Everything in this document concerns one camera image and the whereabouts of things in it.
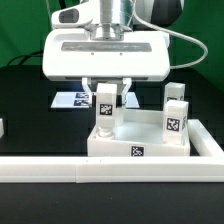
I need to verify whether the white block at left edge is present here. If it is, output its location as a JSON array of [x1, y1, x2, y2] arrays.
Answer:
[[0, 118, 4, 139]]

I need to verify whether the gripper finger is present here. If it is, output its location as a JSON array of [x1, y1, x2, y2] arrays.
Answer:
[[82, 78, 96, 107], [116, 78, 132, 108]]

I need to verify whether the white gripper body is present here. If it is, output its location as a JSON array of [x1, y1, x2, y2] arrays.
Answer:
[[42, 2, 170, 81]]

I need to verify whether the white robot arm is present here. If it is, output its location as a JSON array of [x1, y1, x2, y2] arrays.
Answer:
[[42, 0, 184, 105]]

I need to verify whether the marker plate with tags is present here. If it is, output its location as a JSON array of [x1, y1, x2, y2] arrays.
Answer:
[[51, 92, 139, 109]]

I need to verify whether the white L-shaped obstacle fence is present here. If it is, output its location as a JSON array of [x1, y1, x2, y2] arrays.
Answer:
[[0, 119, 224, 183]]

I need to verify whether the black cable bundle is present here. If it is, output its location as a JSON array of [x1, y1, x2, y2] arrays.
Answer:
[[6, 49, 46, 68]]

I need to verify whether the white square table top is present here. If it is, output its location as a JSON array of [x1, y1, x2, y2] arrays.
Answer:
[[87, 109, 190, 157]]

